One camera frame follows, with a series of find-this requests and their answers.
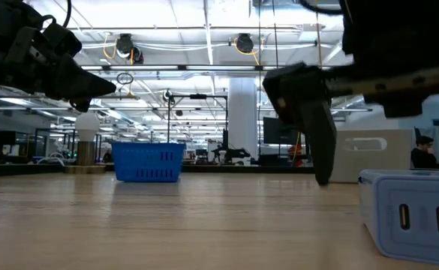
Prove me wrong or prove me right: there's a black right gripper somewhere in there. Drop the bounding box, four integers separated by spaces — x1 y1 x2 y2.
326 0 439 119

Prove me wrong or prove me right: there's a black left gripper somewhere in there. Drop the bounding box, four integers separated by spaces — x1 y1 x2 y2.
0 28 117 113

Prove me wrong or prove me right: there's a white bulb brass lamp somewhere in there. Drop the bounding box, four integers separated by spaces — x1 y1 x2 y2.
64 112 107 175

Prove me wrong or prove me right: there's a black monitor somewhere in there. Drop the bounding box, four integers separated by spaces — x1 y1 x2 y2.
263 117 306 146

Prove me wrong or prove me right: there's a white building column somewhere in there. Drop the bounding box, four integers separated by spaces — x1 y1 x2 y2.
228 77 258 158

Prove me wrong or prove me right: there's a blue slotted plastic basket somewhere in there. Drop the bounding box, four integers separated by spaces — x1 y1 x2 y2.
110 141 186 184

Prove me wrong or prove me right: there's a white plastic storage bin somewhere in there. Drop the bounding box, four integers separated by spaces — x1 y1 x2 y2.
329 129 413 184

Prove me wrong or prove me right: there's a light blue charger block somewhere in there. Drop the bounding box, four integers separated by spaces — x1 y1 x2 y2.
358 168 439 268

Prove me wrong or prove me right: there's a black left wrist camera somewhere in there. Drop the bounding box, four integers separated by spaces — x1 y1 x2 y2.
41 22 83 57

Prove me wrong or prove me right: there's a yellow hanging cable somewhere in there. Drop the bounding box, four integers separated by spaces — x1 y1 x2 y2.
314 0 324 68

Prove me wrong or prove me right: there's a ceiling cable reel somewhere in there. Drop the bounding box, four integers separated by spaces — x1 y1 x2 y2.
116 33 144 65
236 33 255 54

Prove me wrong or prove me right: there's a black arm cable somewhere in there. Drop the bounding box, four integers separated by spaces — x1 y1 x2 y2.
41 0 73 29
299 0 344 16

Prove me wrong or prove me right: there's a black frame stand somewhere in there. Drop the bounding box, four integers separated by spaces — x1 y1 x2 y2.
167 94 229 143

